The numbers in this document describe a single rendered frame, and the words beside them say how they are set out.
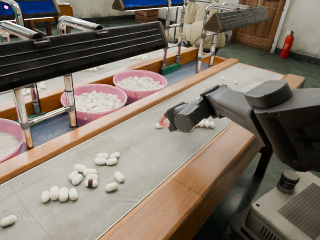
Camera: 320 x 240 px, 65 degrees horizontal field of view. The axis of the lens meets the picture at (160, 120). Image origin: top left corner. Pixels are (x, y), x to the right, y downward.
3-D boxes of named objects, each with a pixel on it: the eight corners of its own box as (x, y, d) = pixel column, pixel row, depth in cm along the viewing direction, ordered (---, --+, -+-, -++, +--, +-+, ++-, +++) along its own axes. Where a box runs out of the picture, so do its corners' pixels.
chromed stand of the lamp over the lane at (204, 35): (235, 86, 150) (255, 6, 126) (219, 96, 136) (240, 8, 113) (207, 77, 159) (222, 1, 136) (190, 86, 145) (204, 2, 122)
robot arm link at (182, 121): (235, 109, 69) (220, 82, 68) (218, 129, 61) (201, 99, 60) (202, 121, 78) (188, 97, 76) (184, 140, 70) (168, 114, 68)
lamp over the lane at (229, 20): (268, 20, 144) (272, 6, 140) (219, 34, 101) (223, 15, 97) (255, 18, 148) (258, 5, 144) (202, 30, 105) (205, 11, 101)
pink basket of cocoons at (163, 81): (175, 97, 130) (177, 80, 126) (141, 115, 112) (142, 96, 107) (138, 82, 144) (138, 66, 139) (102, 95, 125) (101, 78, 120)
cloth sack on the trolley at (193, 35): (226, 48, 405) (232, 24, 386) (201, 56, 357) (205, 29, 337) (198, 41, 436) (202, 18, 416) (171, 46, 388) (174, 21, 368)
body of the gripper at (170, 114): (161, 113, 77) (178, 106, 72) (180, 103, 84) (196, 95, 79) (171, 132, 77) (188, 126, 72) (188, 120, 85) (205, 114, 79)
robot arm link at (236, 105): (339, 156, 29) (300, 76, 28) (295, 179, 30) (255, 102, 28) (235, 109, 72) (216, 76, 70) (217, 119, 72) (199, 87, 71)
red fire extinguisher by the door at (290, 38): (289, 57, 475) (298, 30, 449) (285, 58, 463) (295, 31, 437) (281, 55, 482) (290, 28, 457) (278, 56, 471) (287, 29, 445)
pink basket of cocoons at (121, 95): (135, 109, 117) (136, 90, 112) (109, 140, 95) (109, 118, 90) (85, 97, 122) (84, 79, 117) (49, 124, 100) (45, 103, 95)
